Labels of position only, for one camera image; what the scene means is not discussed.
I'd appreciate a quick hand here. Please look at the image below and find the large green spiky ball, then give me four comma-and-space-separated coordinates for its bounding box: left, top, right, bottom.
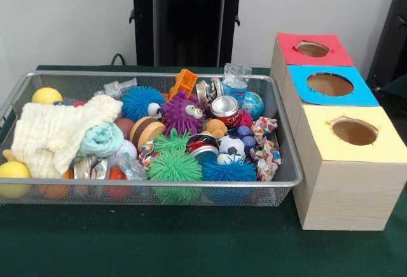
146, 152, 204, 204

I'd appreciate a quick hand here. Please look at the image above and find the blue spiky ball with eyes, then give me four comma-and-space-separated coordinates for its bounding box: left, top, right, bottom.
121, 86, 168, 122
200, 156, 258, 203

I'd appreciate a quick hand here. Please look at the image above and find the light blue cloth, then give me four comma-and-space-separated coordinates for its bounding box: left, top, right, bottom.
76, 123, 125, 159

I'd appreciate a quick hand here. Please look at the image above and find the cream white waffle cloth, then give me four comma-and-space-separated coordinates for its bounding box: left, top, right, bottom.
11, 95, 124, 179

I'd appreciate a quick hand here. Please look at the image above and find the toy hamburger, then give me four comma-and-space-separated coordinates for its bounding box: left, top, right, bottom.
128, 116, 167, 151

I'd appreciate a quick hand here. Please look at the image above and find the small soccer ball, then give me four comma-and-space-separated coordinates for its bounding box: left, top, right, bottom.
216, 135, 246, 165

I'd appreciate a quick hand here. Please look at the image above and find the black upright panel stand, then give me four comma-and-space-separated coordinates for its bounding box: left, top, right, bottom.
365, 0, 407, 84

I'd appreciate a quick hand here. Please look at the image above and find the purple spiky ball with eyes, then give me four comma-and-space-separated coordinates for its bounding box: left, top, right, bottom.
160, 91, 207, 135

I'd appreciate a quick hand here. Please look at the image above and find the shallow wire mesh bin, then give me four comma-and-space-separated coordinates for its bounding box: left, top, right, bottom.
0, 69, 305, 208

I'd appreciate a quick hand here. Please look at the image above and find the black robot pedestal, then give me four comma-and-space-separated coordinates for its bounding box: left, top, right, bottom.
122, 0, 257, 68

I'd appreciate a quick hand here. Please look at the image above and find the wooden box with three holes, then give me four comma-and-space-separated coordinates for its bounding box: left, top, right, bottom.
269, 32, 407, 232

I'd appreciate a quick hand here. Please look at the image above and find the yellow foam ball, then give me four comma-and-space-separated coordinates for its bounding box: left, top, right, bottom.
31, 87, 64, 105
0, 161, 32, 199

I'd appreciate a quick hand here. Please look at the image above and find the dark green side tablecloth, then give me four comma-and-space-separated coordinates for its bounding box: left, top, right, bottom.
365, 74, 407, 132

